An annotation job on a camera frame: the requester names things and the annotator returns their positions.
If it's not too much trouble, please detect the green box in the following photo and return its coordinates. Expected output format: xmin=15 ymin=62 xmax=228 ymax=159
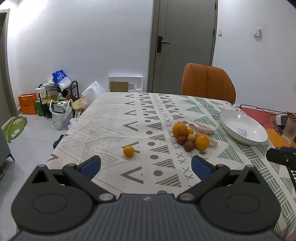
xmin=35 ymin=99 xmax=45 ymax=117

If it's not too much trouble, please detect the black shoe rack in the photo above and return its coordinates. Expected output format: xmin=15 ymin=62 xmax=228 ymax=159
xmin=38 ymin=81 xmax=78 ymax=118

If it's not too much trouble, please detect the black shoe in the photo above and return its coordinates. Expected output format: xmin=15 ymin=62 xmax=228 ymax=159
xmin=53 ymin=134 xmax=66 ymax=149

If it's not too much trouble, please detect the brown cardboard piece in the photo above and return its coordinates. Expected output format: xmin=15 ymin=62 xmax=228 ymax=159
xmin=110 ymin=81 xmax=129 ymax=93

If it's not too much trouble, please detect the white foam packaging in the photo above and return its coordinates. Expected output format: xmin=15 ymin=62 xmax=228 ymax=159
xmin=108 ymin=75 xmax=143 ymax=93

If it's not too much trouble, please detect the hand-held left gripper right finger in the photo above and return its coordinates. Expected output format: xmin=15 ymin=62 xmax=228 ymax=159
xmin=177 ymin=155 xmax=263 ymax=204

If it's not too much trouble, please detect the grey door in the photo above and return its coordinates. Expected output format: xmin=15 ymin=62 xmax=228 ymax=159
xmin=148 ymin=0 xmax=219 ymax=93

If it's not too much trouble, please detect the black cable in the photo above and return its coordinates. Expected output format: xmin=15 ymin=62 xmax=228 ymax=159
xmin=239 ymin=105 xmax=289 ymax=116

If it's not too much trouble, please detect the white plate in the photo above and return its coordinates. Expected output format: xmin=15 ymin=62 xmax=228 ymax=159
xmin=219 ymin=110 xmax=269 ymax=145

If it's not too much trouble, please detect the blue and white bag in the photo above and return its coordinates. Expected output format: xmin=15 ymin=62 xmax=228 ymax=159
xmin=52 ymin=70 xmax=72 ymax=90

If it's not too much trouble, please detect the green floor mat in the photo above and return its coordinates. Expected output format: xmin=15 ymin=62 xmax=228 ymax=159
xmin=2 ymin=116 xmax=28 ymax=143

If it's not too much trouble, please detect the large orange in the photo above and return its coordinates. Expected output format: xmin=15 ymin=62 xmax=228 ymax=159
xmin=172 ymin=122 xmax=189 ymax=138
xmin=194 ymin=135 xmax=210 ymax=151

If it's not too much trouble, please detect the white plastic bag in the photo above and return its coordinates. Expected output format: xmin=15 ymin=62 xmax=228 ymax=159
xmin=49 ymin=99 xmax=73 ymax=130

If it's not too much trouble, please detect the patterned tablecloth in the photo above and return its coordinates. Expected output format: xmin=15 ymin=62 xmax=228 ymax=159
xmin=45 ymin=92 xmax=296 ymax=241

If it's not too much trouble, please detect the orange paper bag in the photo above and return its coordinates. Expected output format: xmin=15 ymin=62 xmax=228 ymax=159
xmin=18 ymin=93 xmax=38 ymax=115

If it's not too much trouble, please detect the orange chair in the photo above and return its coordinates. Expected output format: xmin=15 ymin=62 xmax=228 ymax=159
xmin=180 ymin=62 xmax=237 ymax=103

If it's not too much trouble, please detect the black door lock handle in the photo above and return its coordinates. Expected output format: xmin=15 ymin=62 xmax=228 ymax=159
xmin=157 ymin=35 xmax=170 ymax=53

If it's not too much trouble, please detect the frosted glass cup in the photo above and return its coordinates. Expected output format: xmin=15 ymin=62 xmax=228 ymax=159
xmin=282 ymin=117 xmax=296 ymax=144

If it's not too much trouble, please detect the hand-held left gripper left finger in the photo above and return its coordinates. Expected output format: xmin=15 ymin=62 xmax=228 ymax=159
xmin=31 ymin=155 xmax=116 ymax=205

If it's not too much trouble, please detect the tan paper bag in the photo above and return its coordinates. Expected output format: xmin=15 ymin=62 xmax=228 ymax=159
xmin=72 ymin=97 xmax=87 ymax=110

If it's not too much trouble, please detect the white charger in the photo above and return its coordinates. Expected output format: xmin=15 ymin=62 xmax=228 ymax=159
xmin=276 ymin=115 xmax=289 ymax=126

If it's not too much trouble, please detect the clear plastic bag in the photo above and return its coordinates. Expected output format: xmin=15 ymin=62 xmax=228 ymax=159
xmin=81 ymin=81 xmax=107 ymax=109

